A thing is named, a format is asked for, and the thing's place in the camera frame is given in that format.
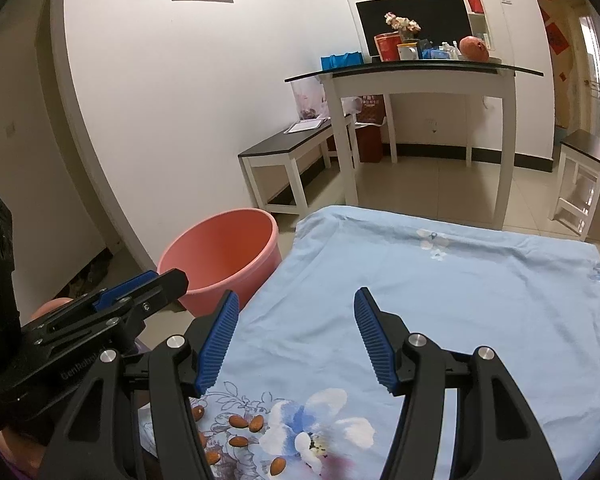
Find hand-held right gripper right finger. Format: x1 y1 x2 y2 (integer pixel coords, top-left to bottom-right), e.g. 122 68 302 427
354 286 563 480

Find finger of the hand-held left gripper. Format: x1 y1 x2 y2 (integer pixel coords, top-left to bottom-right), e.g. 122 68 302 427
34 268 189 357
42 270 159 330

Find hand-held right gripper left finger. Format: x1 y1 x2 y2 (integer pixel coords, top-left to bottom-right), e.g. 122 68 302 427
40 290 241 480

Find pink plastic bucket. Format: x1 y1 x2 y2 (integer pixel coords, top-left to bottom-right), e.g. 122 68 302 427
157 208 282 318

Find person's left forearm purple sleeve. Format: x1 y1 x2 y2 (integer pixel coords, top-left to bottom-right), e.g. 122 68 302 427
0 435 43 480

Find person's left hand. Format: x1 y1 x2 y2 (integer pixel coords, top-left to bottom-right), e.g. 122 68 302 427
0 297 75 476

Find light blue floral blanket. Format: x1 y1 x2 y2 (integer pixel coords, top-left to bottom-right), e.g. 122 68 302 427
138 205 600 480

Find scattered almonds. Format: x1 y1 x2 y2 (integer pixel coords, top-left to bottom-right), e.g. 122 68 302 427
192 405 287 477

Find white bench with black top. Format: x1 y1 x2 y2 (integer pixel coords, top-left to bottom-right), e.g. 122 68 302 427
238 115 355 217

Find red carton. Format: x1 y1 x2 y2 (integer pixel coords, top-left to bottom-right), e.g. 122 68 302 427
355 94 385 163

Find white paper sheet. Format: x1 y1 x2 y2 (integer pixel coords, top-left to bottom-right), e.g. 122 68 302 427
284 117 331 135

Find clear printed plastic bag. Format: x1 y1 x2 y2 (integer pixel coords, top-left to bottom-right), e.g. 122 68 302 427
291 80 331 121

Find white table with glass top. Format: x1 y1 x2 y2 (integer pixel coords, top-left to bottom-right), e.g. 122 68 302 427
285 62 545 231

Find blue box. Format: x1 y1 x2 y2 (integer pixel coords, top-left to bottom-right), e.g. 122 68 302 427
321 52 365 71

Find white stool with dark seat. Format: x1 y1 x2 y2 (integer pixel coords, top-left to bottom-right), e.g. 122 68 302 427
549 129 600 242

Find red tin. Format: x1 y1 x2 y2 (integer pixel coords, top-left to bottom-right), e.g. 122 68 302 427
374 32 403 62

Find blue container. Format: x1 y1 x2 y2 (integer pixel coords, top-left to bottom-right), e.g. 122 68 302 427
420 40 461 61

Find red round fruit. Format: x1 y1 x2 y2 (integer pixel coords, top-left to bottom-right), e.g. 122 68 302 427
459 36 490 62

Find flower bouquet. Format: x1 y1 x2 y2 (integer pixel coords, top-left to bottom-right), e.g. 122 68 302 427
385 11 421 41

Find black monitor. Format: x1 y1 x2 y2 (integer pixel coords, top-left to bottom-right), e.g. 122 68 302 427
356 0 473 63

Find door with window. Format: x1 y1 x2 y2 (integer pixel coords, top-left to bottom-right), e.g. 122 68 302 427
570 5 600 141

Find red paper wall decoration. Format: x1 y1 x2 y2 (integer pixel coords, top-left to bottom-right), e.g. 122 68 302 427
547 22 573 56

